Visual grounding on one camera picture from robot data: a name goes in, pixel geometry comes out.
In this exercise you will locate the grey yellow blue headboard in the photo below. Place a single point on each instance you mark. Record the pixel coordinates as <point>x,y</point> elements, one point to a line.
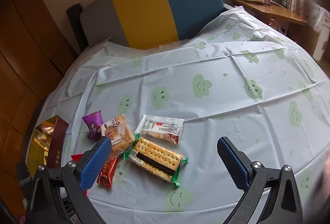
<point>144,24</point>

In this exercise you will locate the clear brown snack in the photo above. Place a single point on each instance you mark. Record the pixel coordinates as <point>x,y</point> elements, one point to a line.
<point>44,133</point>

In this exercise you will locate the black rolled mat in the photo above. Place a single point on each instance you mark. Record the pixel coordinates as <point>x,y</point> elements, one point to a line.
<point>73,14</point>

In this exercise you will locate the green-edged cracker packet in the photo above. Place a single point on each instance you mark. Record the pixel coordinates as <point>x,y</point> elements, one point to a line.
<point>155,159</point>

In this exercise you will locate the person's hand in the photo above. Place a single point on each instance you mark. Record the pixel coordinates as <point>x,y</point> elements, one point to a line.
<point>327,164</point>

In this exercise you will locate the purple snack packet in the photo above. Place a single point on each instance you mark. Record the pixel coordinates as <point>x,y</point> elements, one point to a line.
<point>94,121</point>

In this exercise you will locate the white green-cloud tablecloth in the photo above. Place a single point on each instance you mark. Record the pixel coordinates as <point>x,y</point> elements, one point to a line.
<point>237,78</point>

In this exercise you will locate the white cardboard box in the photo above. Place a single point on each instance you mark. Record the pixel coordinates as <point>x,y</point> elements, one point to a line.
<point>319,20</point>

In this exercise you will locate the red patterned snack bar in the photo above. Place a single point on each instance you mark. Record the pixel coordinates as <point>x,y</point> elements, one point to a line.
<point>107,172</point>

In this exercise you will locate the red foil snack packet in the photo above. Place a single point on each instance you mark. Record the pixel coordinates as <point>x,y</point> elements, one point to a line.
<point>76,157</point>

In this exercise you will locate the clear white bar packet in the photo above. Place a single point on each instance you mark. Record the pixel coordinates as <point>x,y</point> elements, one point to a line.
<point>169,129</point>

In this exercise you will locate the gold and red gift box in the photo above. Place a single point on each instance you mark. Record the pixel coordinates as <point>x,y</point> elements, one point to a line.
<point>48,154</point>

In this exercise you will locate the wooden wall cabinet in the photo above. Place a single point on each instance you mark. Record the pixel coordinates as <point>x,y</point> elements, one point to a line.
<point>34,58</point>

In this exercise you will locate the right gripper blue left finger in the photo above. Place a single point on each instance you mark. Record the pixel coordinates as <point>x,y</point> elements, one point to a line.
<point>92,161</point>

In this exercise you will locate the wooden side table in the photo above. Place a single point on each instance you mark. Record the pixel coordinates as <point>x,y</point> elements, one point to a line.
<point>271,12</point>

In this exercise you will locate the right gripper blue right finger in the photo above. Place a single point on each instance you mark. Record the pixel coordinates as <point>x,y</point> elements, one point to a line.
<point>236,163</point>

